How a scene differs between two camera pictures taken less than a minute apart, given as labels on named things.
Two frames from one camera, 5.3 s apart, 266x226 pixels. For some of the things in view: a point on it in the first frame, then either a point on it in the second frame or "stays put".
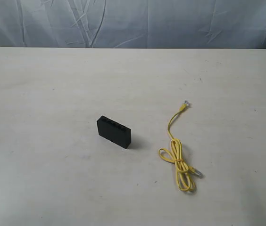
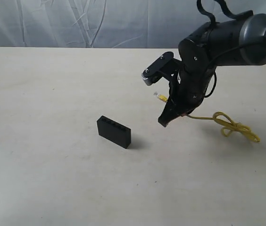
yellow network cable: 184,172 → 228,127
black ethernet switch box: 114,132 stays put
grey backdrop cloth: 133,24 stays put
